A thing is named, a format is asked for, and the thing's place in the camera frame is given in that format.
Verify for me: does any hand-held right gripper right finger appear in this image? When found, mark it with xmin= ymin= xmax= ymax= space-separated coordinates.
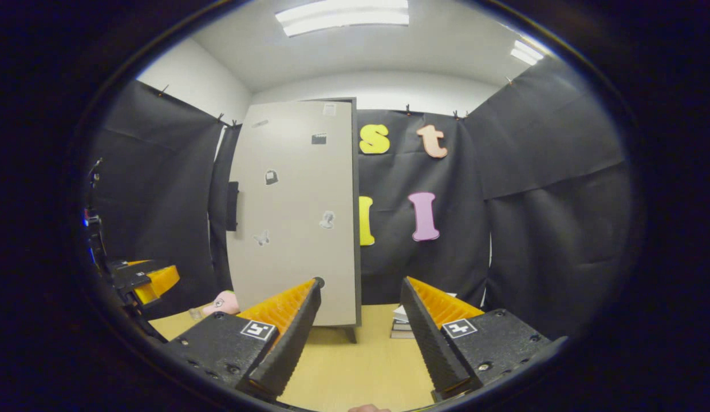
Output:
xmin=401 ymin=277 xmax=553 ymax=401

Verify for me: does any ceiling light panel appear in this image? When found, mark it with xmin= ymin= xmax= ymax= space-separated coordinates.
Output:
xmin=510 ymin=39 xmax=545 ymax=66
xmin=275 ymin=0 xmax=410 ymax=37

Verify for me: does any black backdrop cloth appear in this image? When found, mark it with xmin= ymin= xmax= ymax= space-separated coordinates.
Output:
xmin=83 ymin=54 xmax=636 ymax=341

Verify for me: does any beige cabinet door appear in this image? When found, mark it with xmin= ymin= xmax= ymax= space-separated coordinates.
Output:
xmin=226 ymin=100 xmax=356 ymax=327

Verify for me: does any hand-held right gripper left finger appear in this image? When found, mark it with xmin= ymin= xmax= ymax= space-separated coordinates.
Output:
xmin=163 ymin=278 xmax=323 ymax=401

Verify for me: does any black door handle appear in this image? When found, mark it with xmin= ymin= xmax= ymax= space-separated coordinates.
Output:
xmin=226 ymin=181 xmax=240 ymax=232

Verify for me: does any pink plush toy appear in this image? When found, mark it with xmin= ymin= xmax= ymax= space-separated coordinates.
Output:
xmin=202 ymin=290 xmax=240 ymax=316

